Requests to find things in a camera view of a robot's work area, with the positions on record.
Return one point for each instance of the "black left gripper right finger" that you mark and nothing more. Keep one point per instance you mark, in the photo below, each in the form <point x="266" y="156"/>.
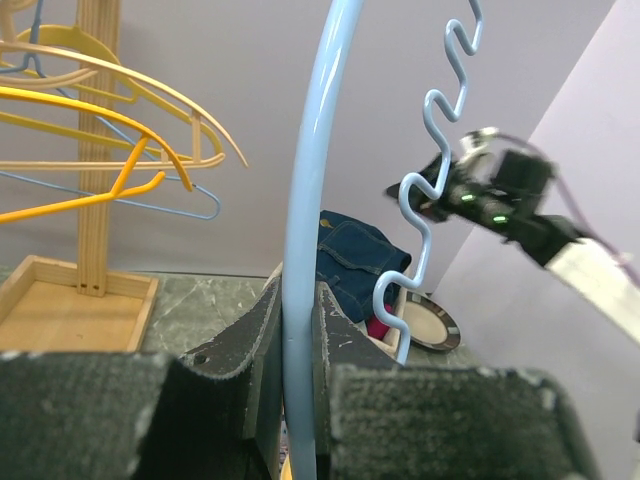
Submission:
<point x="443" y="419"/>

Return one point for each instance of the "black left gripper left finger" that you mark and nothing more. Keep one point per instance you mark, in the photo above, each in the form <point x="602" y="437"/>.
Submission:
<point x="212" y="413"/>

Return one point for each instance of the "magenta pleated skirt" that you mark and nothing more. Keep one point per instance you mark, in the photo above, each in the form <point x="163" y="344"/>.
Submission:
<point x="376" y="329"/>

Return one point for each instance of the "light blue wide hanger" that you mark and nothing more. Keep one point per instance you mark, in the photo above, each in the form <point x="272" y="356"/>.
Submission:
<point x="298" y="273"/>

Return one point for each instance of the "dark denim skirt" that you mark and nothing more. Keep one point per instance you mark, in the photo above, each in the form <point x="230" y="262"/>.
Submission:
<point x="351" y="256"/>

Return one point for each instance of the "orange plastic hanger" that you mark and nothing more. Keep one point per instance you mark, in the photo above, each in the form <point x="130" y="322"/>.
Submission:
<point x="100" y="150"/>

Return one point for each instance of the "blue wire hanger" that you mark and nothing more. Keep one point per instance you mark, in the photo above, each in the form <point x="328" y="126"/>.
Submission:
<point x="23" y="21"/>

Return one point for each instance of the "yellow plastic hanger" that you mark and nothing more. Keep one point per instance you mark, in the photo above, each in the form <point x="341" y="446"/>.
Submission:
<point x="95" y="58"/>

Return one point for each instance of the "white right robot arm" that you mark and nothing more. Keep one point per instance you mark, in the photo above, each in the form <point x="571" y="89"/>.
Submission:
<point x="502" y="194"/>

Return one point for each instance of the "cream wooden hanger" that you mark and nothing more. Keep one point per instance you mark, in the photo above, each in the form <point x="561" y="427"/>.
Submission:
<point x="58" y="58"/>

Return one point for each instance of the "striped rim dark plate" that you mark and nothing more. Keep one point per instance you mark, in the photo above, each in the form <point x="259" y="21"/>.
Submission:
<point x="430" y="325"/>

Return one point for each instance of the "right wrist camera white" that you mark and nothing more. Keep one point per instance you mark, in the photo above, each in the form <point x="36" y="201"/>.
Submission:
<point x="475" y="146"/>

